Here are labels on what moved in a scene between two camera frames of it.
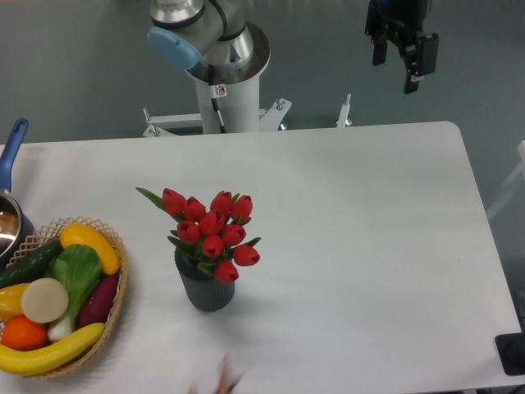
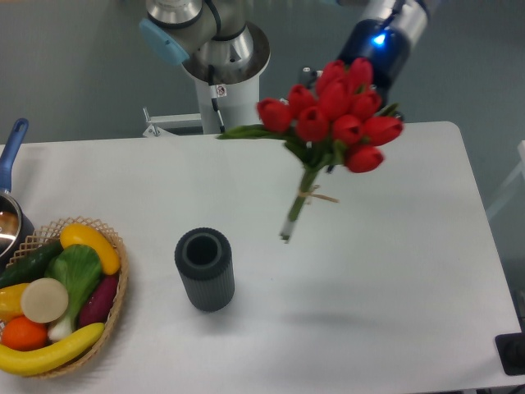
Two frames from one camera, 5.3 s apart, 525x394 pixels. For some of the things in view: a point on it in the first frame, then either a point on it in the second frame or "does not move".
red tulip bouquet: x=215 y=235 -> x=340 y=120
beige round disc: x=44 y=300 does not move
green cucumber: x=30 y=266 does not move
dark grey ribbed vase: x=206 y=292 does not move
